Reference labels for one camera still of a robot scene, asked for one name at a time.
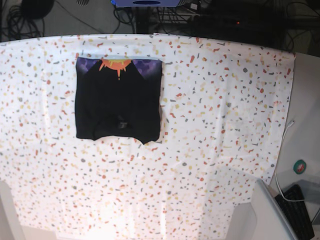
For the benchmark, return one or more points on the terrazzo pattern tablecloth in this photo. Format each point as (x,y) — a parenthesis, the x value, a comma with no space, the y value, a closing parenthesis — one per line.
(223,111)

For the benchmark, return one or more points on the green tape roll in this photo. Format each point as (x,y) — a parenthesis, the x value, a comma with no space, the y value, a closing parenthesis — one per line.
(300,167)

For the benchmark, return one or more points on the blue box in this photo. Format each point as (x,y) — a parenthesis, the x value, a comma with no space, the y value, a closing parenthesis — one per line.
(148,3)

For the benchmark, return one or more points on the grey monitor edge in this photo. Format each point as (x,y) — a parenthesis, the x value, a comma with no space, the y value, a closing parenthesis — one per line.
(271,223)

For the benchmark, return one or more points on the black printed t-shirt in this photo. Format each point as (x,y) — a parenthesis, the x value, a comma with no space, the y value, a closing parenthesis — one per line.
(118,97)

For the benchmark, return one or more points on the black keyboard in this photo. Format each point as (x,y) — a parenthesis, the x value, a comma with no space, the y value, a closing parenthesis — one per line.
(296,212)

